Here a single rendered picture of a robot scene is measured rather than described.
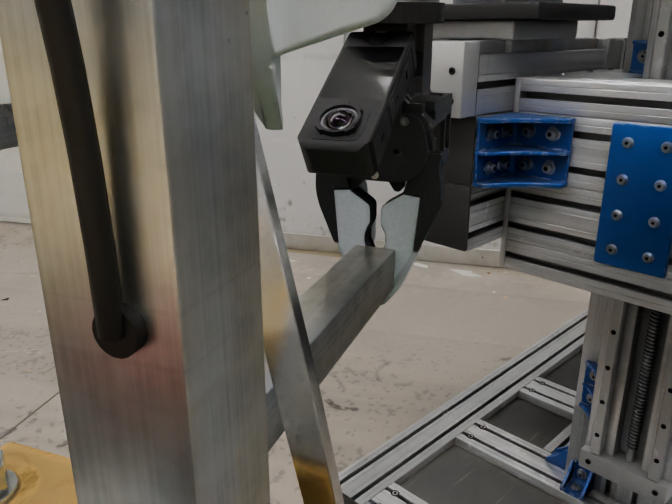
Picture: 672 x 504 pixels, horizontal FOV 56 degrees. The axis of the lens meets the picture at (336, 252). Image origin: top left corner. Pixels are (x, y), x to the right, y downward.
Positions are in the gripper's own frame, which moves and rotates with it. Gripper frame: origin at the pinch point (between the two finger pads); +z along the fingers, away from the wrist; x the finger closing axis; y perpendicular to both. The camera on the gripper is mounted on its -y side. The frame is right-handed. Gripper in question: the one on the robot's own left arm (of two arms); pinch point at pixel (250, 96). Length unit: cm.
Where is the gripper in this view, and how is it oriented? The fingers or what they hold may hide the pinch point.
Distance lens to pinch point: 25.0
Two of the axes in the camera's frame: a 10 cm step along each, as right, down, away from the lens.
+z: 0.4, 9.4, 3.4
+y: 10.0, -0.3, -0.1
